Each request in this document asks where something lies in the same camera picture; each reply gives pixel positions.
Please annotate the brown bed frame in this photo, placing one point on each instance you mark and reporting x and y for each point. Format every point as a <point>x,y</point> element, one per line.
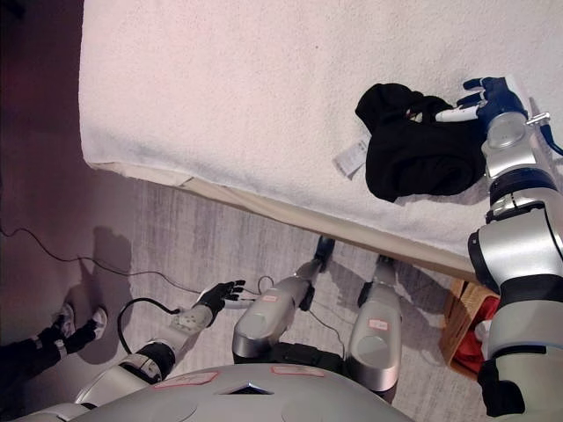
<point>308,215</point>

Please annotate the grey woven rug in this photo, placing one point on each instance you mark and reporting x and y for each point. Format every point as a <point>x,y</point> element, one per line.
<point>198,228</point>

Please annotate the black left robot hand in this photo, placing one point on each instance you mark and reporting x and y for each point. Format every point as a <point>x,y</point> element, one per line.
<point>213,301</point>

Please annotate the black garment with white tag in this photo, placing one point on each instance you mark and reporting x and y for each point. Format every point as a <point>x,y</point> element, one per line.
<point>422,154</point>

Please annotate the brown open basket box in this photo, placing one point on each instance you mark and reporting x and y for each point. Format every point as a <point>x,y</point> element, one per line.
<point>453,321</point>

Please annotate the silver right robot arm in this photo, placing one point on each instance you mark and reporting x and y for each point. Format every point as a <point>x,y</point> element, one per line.
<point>519,246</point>

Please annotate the person black trousers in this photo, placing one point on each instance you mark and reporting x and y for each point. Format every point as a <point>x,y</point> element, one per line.
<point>26,356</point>

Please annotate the silver right robot leg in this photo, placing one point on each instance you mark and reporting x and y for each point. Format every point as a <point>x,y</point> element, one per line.
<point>378,334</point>

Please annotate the red garment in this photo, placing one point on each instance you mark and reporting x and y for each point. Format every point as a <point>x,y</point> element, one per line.
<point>473,351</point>

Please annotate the white sneaker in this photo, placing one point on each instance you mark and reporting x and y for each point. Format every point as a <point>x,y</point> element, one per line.
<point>67,316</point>
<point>100,321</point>

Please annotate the bed with white blanket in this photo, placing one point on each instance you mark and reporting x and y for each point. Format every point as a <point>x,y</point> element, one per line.
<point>264,88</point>

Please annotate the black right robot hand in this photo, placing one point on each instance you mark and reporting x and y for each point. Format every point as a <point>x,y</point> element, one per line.
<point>497,99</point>

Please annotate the grey robot torso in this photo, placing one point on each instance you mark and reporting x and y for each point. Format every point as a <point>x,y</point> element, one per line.
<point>242,402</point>

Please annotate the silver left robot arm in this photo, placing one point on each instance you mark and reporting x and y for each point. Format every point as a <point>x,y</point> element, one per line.
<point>176,338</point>

